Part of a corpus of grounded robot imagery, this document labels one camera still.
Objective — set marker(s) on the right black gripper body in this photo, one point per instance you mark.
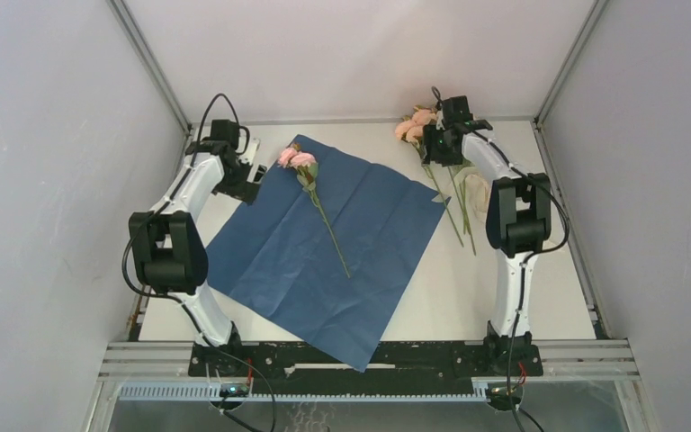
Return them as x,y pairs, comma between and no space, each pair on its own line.
438,152

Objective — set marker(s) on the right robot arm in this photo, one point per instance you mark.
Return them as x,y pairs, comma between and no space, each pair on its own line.
518,223

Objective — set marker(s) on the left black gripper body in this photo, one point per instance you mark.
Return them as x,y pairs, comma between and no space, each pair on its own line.
235,183

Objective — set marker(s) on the blue wrapping paper sheet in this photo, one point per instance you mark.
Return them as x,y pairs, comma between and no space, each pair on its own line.
275,256

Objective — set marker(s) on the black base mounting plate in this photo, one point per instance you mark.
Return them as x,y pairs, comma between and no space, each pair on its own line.
359,383

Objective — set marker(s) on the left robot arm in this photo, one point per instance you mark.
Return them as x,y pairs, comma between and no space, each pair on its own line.
165,246

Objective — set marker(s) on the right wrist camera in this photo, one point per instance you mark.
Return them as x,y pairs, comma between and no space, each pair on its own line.
456,116

